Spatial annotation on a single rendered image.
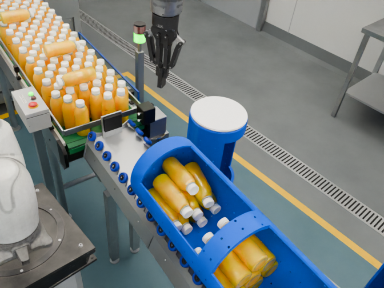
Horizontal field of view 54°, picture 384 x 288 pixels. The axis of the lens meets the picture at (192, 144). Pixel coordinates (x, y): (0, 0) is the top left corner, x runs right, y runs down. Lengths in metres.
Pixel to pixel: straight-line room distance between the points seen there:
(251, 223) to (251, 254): 0.09
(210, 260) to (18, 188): 0.56
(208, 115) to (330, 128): 2.14
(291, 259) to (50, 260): 0.74
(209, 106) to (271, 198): 1.24
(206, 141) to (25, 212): 0.92
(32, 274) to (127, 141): 0.81
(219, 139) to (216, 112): 0.15
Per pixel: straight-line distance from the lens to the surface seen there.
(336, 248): 2.82
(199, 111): 1.83
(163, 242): 1.43
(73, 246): 1.27
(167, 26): 1.09
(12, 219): 1.17
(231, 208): 1.41
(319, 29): 4.84
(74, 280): 1.42
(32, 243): 1.27
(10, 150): 1.28
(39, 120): 1.77
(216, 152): 1.81
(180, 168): 1.35
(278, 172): 3.13
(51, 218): 1.36
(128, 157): 1.72
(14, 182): 1.13
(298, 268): 1.29
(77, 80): 1.88
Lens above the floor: 2.11
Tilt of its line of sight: 41 degrees down
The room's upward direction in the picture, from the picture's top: 7 degrees clockwise
